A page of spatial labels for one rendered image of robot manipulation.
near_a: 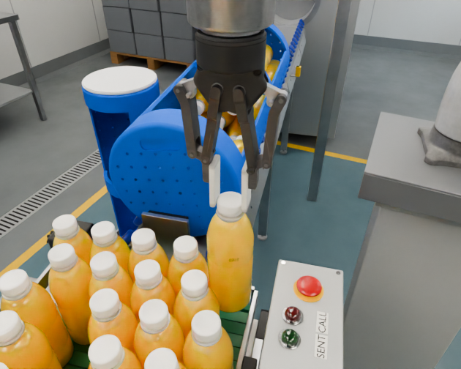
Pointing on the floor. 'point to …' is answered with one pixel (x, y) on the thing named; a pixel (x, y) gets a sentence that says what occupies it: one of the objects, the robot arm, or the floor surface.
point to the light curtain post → (329, 94)
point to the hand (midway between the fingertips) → (230, 184)
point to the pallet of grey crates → (150, 31)
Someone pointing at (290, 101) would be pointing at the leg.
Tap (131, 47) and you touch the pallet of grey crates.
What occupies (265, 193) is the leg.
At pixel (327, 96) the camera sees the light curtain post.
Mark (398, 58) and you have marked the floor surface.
